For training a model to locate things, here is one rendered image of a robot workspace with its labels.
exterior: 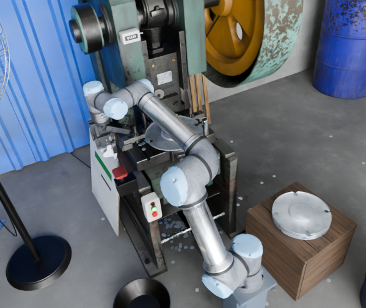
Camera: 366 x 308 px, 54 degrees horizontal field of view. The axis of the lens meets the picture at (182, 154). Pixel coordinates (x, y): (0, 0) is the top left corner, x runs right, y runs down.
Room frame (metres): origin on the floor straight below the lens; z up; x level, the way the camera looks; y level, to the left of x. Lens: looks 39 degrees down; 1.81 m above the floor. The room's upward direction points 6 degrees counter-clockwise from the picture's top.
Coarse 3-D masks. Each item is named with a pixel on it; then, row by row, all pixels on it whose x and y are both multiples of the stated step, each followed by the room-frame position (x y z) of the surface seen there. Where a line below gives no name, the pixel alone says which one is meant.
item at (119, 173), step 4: (116, 168) 1.24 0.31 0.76; (120, 168) 1.24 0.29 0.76; (124, 168) 1.24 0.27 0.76; (112, 172) 1.22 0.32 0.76; (116, 172) 1.22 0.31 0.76; (120, 172) 1.21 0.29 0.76; (124, 172) 1.21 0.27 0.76; (116, 176) 1.19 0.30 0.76; (120, 176) 1.19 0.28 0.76; (124, 176) 1.19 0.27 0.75
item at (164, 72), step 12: (156, 48) 1.54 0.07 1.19; (168, 48) 1.56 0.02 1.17; (156, 60) 1.48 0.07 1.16; (168, 60) 1.50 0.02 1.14; (156, 72) 1.47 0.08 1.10; (168, 72) 1.50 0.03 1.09; (156, 84) 1.47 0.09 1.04; (168, 84) 1.49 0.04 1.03; (156, 96) 1.46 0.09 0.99; (168, 96) 1.48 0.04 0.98; (180, 96) 1.52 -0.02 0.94
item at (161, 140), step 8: (184, 120) 1.55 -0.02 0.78; (192, 120) 1.54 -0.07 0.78; (152, 128) 1.50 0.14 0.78; (160, 128) 1.50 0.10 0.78; (192, 128) 1.47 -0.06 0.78; (200, 128) 1.46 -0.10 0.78; (152, 136) 1.44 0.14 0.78; (160, 136) 1.43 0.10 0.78; (168, 136) 1.41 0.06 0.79; (152, 144) 1.37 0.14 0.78; (160, 144) 1.36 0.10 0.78; (168, 144) 1.36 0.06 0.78; (176, 144) 1.35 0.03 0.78
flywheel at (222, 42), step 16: (224, 0) 1.63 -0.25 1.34; (240, 0) 1.58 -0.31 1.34; (256, 0) 1.43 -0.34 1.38; (208, 16) 1.88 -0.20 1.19; (224, 16) 1.70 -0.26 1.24; (240, 16) 1.58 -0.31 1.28; (256, 16) 1.42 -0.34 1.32; (224, 32) 1.70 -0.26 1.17; (256, 32) 1.41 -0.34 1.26; (208, 48) 1.80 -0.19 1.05; (224, 48) 1.70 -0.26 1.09; (240, 48) 1.57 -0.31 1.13; (256, 48) 1.41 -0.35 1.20; (224, 64) 1.63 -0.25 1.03; (240, 64) 1.51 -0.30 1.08
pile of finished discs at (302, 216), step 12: (288, 192) 1.34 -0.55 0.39; (300, 192) 1.33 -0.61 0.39; (276, 204) 1.27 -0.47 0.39; (288, 204) 1.26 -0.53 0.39; (300, 204) 1.25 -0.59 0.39; (312, 204) 1.24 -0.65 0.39; (324, 204) 1.24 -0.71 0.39; (276, 216) 1.19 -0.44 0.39; (288, 216) 1.18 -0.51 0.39; (300, 216) 1.17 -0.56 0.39; (312, 216) 1.16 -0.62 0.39; (324, 216) 1.16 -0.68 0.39; (288, 228) 1.11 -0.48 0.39; (300, 228) 1.10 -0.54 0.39; (312, 228) 1.09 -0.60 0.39; (324, 228) 1.09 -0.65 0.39
